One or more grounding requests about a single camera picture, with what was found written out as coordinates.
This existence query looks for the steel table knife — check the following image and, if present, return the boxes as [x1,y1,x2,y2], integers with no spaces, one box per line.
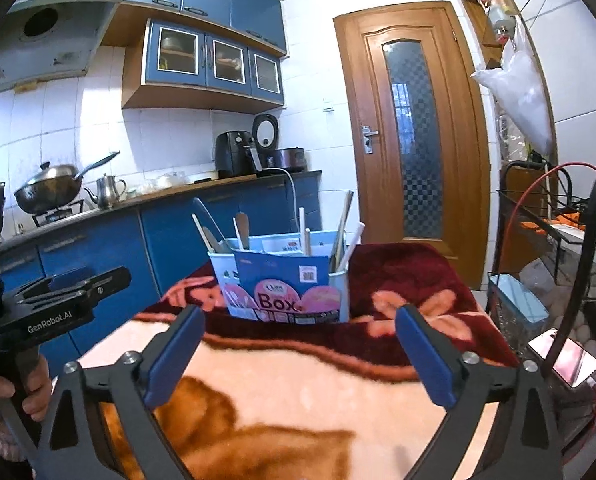
[193,197,232,252]

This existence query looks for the smartphone pink screen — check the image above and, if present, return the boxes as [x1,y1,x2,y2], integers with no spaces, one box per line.
[528,328,596,389]

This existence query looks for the white plastic bag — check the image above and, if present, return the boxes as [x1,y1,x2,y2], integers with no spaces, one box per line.
[470,15,554,158]

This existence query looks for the black air fryer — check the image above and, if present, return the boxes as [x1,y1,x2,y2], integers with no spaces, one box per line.
[214,131,262,179]

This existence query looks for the steel kettle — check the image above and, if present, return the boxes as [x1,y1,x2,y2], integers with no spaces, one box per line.
[84,174,128,209]

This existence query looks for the range hood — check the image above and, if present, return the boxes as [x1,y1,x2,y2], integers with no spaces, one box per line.
[0,0,121,92]

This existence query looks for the light blue lidded container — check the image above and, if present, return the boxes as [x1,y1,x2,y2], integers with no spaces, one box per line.
[489,273,548,325]

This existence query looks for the red floral plush blanket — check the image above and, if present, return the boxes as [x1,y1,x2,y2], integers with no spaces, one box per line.
[82,244,517,479]

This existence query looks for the silver door handle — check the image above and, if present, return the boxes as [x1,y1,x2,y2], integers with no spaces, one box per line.
[361,125,379,155]

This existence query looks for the white utensil holder box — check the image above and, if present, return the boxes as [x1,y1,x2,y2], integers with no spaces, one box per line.
[209,231,350,325]

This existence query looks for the white chopstick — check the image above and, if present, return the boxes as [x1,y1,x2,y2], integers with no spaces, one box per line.
[337,222,365,272]

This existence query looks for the wooden shelf niche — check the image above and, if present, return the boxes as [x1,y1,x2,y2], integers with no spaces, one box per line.
[475,0,557,164]

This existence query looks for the blue lower kitchen cabinets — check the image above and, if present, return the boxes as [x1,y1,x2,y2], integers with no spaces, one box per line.
[0,171,322,373]

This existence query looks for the red cable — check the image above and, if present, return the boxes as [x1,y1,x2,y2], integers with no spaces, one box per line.
[507,160,596,441]

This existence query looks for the person's left hand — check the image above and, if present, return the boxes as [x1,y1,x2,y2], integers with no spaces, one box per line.
[0,356,53,430]

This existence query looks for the rice cooker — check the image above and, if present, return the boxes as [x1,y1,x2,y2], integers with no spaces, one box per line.
[251,114,307,172]

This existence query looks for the steel fork smiley handle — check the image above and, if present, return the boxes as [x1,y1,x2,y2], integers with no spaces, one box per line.
[234,211,250,250]

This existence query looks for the wooden door with glass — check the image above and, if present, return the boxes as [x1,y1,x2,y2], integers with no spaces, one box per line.
[334,1,490,288]

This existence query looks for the wok with lid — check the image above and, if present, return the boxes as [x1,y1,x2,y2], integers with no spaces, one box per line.
[14,152,119,214]

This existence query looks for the wooden chopstick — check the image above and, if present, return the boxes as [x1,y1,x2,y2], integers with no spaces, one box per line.
[330,190,354,273]

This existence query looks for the blue glass wall cabinet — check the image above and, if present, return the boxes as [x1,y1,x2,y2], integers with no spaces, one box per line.
[121,20,285,114]

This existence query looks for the white handled utensil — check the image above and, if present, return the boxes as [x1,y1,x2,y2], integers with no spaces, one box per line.
[304,228,312,257]

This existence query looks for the black wire rack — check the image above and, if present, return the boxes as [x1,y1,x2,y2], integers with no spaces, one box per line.
[486,160,596,451]

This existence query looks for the white handled spoon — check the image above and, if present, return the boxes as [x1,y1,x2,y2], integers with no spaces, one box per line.
[298,207,307,255]

